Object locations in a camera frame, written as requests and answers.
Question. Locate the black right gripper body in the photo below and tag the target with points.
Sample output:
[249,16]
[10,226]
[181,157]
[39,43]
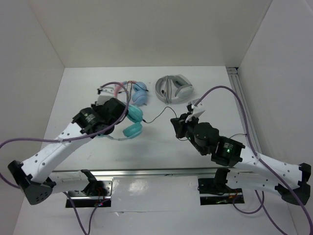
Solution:
[188,131]

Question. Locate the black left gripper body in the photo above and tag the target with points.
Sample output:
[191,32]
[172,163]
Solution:
[96,107]

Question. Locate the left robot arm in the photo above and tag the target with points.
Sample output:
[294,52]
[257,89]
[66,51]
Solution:
[36,177]

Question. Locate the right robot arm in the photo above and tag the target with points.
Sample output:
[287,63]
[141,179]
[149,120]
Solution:
[242,168]

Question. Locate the grey white headphones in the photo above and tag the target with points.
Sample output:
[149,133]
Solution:
[173,89]

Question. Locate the pink blue cat-ear headphones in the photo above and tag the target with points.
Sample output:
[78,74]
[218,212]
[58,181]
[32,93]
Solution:
[140,95]

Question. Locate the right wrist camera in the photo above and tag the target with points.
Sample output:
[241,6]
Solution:
[195,109]

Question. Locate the aluminium front rail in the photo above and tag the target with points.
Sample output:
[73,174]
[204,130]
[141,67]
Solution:
[167,172]

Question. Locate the aluminium rail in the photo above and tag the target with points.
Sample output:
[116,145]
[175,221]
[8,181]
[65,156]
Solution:
[167,172]
[237,87]

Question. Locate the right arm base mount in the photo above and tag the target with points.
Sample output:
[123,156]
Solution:
[210,194]

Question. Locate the aluminium right rail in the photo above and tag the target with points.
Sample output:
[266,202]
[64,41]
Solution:
[237,87]

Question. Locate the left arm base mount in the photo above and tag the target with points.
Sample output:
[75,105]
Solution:
[100,197]

